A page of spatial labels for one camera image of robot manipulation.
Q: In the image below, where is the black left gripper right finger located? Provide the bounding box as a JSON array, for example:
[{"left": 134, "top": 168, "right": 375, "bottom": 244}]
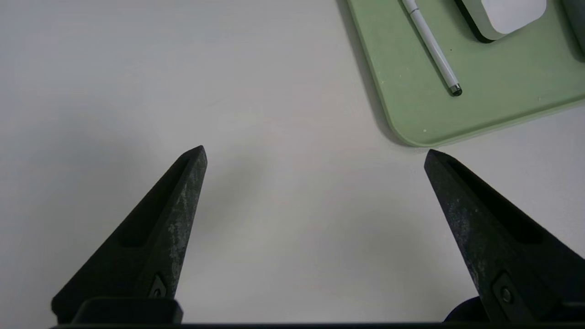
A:
[{"left": 424, "top": 149, "right": 585, "bottom": 325}]

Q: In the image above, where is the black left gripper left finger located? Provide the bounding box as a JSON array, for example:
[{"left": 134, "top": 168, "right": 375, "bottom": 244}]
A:
[{"left": 51, "top": 146, "right": 207, "bottom": 325}]

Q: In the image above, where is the white stylus pen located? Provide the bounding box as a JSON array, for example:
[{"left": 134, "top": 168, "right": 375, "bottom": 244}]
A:
[{"left": 401, "top": 0, "right": 463, "bottom": 97}]

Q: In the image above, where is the light green plastic tray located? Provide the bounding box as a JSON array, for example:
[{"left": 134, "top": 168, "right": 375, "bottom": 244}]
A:
[{"left": 346, "top": 0, "right": 585, "bottom": 148}]

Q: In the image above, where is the white rectangular case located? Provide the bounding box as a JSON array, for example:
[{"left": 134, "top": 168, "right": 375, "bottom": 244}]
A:
[{"left": 454, "top": 0, "right": 548, "bottom": 44}]

